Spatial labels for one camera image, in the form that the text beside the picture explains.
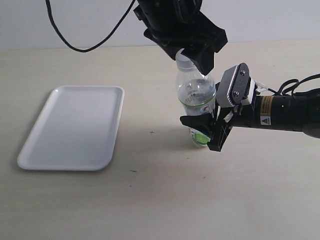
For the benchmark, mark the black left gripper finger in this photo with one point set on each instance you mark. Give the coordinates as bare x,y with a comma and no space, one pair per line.
202,56
169,41

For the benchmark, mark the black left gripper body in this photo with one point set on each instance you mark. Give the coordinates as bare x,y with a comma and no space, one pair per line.
182,15

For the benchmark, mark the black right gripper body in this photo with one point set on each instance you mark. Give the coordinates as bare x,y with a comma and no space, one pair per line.
220,126

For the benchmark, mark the white bottle cap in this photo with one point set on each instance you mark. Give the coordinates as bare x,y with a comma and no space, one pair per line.
184,64

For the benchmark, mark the clear plastic water bottle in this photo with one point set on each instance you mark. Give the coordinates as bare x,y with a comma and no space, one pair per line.
195,91

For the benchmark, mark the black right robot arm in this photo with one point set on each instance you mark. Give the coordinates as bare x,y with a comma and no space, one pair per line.
299,112

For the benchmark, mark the white rectangular plastic tray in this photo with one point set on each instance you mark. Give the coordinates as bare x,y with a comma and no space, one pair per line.
76,130

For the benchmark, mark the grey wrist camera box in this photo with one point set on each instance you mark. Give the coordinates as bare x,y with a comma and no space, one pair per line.
236,87

